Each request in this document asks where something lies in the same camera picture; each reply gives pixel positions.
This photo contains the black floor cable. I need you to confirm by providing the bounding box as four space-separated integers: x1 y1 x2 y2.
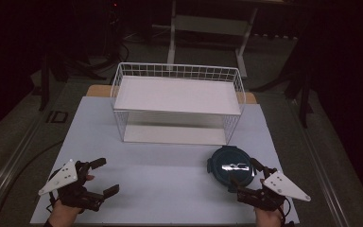
0 139 64 227

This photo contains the white metal desk frame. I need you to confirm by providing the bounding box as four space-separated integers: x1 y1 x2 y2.
165 0 260 79

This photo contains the person's right hand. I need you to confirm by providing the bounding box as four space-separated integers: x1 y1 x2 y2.
254 204 286 227

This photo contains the black rectangular floor frame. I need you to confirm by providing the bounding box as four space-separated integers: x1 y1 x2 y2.
44 110 69 125

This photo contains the person's left hand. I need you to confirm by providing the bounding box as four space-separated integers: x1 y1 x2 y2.
47 199 83 227

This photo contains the white wire shelf rack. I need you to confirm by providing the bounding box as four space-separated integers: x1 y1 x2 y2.
110 61 247 147

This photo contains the dark teal round lid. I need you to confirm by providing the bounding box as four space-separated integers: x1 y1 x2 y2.
206 145 257 193

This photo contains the black metal stand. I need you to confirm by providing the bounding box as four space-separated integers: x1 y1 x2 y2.
250 60 315 129
38 51 72 112

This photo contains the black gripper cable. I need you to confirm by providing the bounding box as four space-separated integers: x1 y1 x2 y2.
281 196 295 227
45 191 60 214

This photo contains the pale blue table sheet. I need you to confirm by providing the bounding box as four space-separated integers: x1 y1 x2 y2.
29 96 301 225

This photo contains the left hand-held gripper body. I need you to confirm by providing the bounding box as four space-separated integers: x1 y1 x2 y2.
38 159 106 214

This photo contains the bundle of black cables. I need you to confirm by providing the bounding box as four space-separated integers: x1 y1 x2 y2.
65 37 130 81

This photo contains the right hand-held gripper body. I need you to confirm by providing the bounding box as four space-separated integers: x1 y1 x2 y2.
236 164 312 212

